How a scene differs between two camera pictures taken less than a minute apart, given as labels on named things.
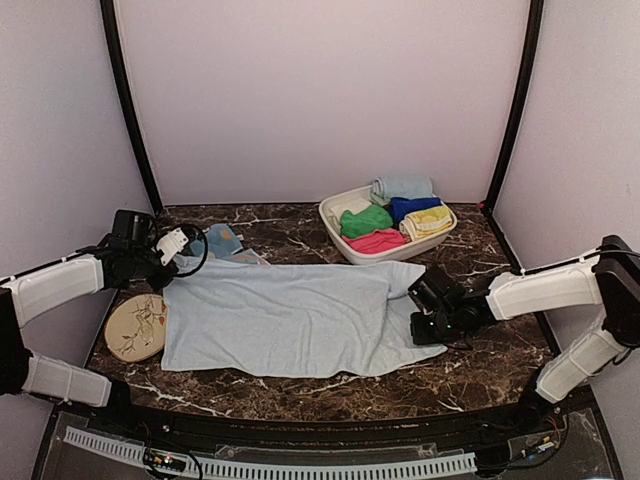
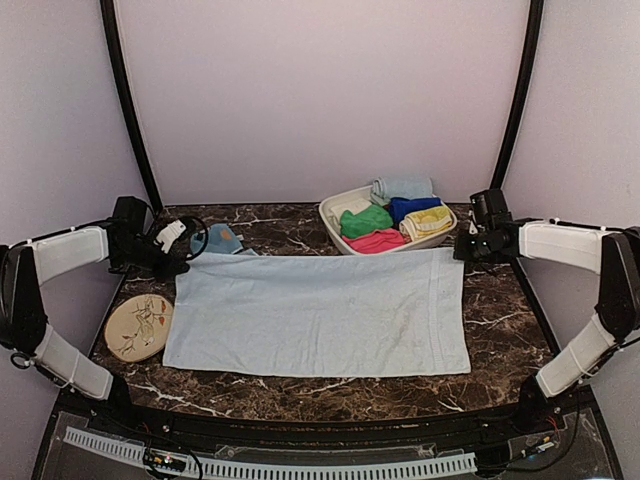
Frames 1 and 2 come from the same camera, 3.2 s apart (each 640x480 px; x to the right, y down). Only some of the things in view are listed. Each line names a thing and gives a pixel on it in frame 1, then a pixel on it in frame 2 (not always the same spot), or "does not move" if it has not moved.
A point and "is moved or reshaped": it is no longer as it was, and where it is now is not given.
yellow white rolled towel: [415, 225] does not move
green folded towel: [373, 217] does not move
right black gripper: [421, 337] to [462, 252]
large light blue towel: [290, 319] is moved or reshaped
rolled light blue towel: [384, 188] does not move
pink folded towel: [375, 241] does not move
